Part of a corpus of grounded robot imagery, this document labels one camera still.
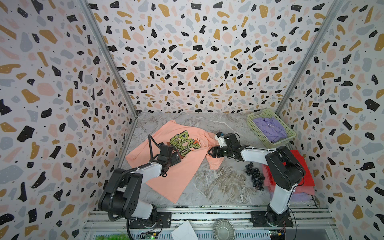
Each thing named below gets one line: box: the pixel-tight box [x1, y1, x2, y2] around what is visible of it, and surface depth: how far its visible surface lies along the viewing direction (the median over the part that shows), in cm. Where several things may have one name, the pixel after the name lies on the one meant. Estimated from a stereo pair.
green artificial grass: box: [95, 234, 131, 240], surface depth 67 cm
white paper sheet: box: [171, 220, 199, 240], surface depth 69 cm
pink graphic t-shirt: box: [125, 120, 225, 204], surface depth 96 cm
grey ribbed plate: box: [213, 219, 236, 240], surface depth 73 cm
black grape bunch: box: [245, 162, 266, 191], surface depth 87 cm
